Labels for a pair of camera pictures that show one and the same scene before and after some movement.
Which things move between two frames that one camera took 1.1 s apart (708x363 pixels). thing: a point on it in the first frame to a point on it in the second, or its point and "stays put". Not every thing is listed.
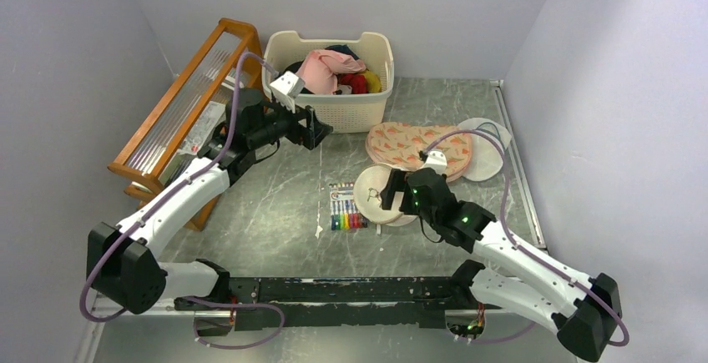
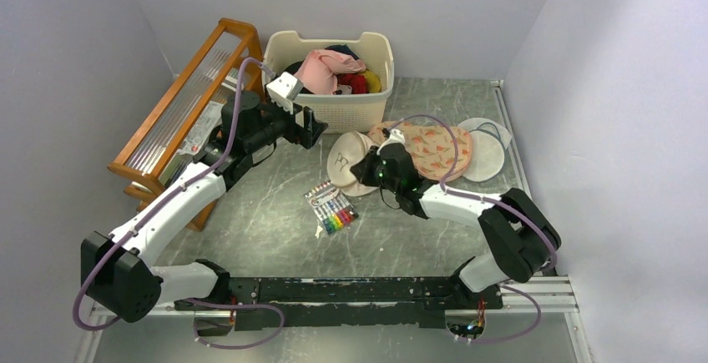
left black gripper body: (280, 125) stays put
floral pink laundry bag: (402, 144) stays put
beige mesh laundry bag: (368, 200) to (345, 153)
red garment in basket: (358, 83) stays put
